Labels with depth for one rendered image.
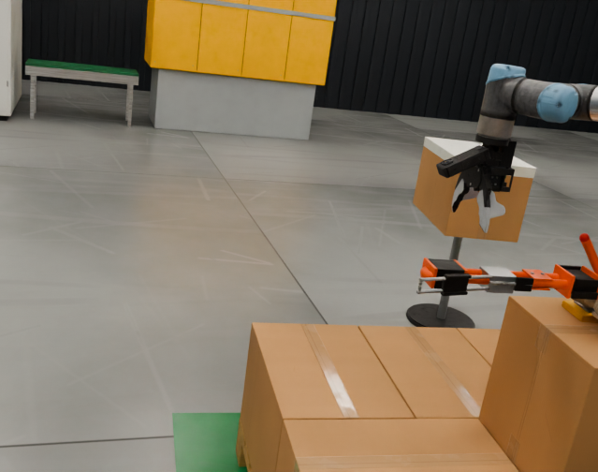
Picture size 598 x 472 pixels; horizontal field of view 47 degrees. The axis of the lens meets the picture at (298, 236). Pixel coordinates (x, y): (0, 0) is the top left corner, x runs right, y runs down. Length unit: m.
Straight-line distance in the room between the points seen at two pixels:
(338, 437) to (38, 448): 1.24
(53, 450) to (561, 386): 1.78
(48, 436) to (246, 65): 6.54
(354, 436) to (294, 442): 0.17
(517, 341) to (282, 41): 7.16
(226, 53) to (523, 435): 7.21
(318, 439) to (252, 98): 7.21
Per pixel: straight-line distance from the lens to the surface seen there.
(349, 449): 1.90
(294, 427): 1.95
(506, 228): 3.71
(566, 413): 1.82
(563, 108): 1.48
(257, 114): 8.89
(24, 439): 2.82
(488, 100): 1.55
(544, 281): 1.76
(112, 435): 2.82
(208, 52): 8.61
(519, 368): 1.97
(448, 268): 1.64
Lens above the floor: 1.62
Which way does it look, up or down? 18 degrees down
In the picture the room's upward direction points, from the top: 8 degrees clockwise
